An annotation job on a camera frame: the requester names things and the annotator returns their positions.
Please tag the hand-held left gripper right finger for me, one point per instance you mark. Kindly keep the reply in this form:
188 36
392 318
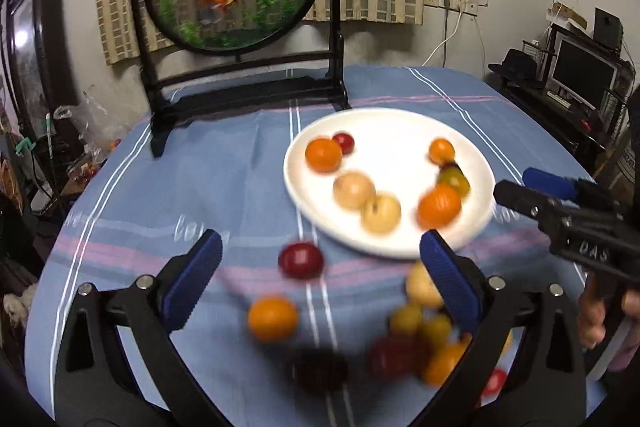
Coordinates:
450 277

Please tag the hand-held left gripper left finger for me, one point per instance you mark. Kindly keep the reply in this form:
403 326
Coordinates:
192 277

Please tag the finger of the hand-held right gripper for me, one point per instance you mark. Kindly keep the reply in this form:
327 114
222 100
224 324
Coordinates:
550 182
525 202

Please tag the small yellow fruit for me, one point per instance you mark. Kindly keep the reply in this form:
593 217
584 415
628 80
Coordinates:
406 319
436 331

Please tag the orange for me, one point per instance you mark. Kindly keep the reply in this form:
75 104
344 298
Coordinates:
324 155
442 151
439 206
440 367
273 318

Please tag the yellow green tomato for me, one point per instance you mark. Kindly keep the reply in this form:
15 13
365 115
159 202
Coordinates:
455 183

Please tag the red plum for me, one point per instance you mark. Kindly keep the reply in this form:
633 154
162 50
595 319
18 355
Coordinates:
343 143
390 357
495 382
300 260

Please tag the white round plate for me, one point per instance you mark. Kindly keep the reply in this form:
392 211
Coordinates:
395 147

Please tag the person's right hand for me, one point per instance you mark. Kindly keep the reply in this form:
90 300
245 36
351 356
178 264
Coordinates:
592 317

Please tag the black computer desk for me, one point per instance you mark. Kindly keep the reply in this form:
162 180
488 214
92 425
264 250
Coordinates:
540 112

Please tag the blue striped tablecloth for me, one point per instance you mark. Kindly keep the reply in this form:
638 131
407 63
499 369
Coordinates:
175 187

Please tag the computer monitor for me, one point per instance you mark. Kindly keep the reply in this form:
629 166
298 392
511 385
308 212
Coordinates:
582 72

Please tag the black hat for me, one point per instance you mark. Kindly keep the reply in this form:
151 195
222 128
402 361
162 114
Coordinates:
515 64

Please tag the black speaker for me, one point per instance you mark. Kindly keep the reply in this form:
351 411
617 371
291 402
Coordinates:
608 27

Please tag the cardboard box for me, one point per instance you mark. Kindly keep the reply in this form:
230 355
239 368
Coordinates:
567 14

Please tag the clear plastic bags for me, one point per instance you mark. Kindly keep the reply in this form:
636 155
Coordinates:
85 117

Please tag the dark framed painting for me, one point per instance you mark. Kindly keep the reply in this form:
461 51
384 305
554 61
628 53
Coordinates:
35 57

